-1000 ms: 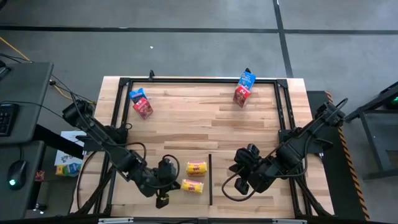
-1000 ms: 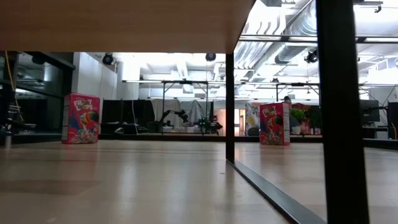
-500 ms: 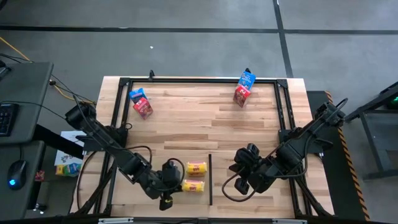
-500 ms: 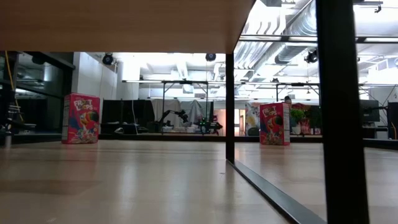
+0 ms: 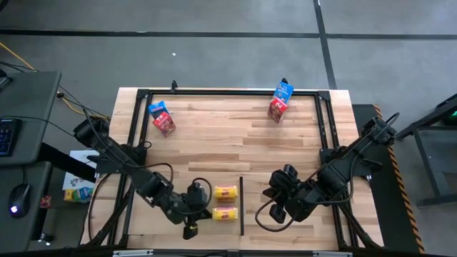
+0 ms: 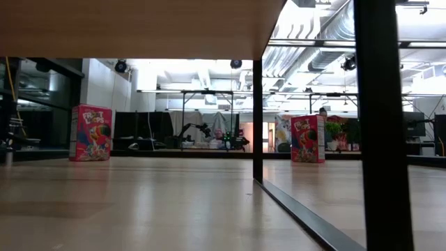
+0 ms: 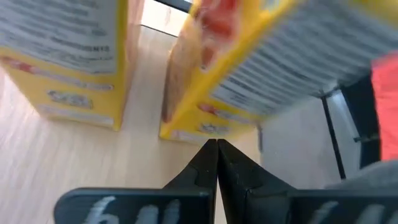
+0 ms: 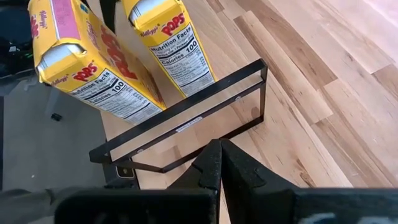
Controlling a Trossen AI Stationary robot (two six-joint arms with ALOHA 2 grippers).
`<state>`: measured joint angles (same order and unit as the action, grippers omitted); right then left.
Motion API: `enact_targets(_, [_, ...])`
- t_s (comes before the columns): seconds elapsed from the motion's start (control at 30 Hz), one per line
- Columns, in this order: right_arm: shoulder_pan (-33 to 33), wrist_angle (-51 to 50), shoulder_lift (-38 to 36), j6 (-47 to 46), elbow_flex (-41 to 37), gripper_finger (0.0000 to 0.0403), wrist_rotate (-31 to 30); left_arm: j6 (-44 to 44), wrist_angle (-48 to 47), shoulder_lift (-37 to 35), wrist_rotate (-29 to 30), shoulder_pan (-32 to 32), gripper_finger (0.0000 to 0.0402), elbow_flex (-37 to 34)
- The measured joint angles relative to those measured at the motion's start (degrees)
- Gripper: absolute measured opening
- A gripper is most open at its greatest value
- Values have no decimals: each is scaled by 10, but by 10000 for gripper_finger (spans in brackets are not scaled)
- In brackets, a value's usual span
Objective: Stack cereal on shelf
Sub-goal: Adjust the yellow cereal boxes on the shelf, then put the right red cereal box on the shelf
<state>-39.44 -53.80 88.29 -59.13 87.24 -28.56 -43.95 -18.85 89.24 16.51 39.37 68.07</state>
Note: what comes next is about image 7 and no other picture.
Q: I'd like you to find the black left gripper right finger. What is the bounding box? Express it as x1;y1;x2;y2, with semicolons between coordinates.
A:
216;138;398;224

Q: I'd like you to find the wooden shelf with black frame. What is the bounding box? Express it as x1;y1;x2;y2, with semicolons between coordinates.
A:
0;0;382;224

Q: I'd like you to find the red Froot Loops cereal box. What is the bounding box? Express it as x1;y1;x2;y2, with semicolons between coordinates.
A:
370;50;398;162

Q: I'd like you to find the yellow Corn Pops cereal box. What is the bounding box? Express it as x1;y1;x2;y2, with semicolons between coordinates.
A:
159;0;398;146
0;0;146;132

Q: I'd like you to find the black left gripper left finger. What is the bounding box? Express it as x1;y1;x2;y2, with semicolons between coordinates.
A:
53;138;218;224

